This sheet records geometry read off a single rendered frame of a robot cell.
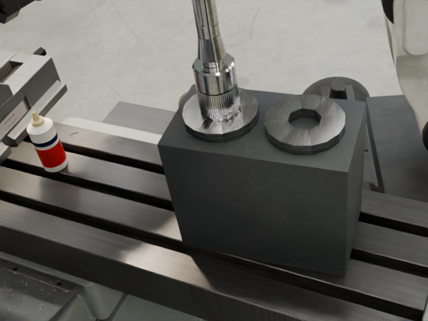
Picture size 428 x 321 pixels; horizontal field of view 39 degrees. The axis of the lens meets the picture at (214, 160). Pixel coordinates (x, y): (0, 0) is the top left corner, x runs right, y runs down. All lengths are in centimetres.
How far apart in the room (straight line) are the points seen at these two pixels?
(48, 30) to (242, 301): 277
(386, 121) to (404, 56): 40
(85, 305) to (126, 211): 18
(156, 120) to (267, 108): 66
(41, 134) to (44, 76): 21
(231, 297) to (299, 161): 21
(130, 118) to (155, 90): 135
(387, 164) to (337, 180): 80
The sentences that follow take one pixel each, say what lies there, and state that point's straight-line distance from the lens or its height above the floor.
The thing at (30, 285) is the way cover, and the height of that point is 87.
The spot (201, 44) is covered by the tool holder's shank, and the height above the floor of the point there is 123.
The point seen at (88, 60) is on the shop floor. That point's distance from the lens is 304.
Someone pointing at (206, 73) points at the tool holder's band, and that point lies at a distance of 64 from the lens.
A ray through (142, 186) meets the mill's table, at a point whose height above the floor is 94.
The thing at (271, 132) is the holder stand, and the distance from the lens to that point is 66.
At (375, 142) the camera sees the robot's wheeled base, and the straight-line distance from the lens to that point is 149.
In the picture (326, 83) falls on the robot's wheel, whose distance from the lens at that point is 163.
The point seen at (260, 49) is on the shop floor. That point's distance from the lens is 286.
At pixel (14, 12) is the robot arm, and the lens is 83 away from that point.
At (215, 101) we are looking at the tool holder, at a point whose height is 117.
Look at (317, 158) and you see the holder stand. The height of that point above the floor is 112.
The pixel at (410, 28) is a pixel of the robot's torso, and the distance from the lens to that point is 113.
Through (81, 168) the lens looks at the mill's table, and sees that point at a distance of 98.
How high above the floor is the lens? 157
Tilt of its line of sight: 43 degrees down
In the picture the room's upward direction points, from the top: 10 degrees counter-clockwise
